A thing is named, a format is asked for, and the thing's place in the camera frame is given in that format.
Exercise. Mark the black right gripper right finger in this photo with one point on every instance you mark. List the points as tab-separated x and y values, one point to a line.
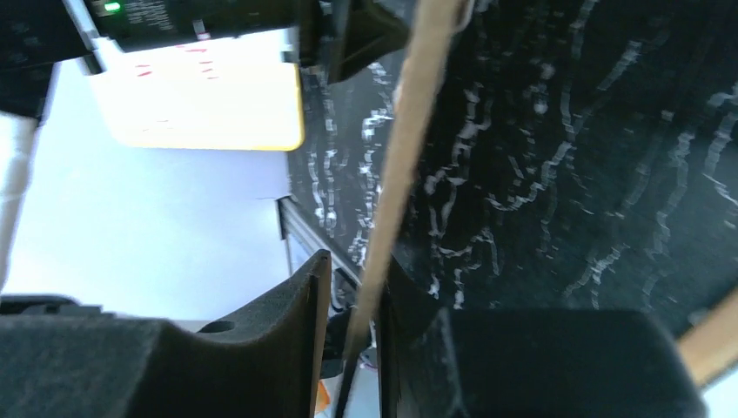
436	361

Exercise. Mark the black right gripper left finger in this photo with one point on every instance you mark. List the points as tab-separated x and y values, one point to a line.
62	359

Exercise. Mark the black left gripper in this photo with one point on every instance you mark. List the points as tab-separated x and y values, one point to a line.
344	37

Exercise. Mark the brown cardboard backing board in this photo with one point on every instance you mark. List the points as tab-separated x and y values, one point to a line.
435	24

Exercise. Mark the yellow wooden picture frame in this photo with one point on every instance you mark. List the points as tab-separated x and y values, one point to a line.
709	349

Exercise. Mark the whiteboard with red writing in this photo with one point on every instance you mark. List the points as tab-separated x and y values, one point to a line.
233	94

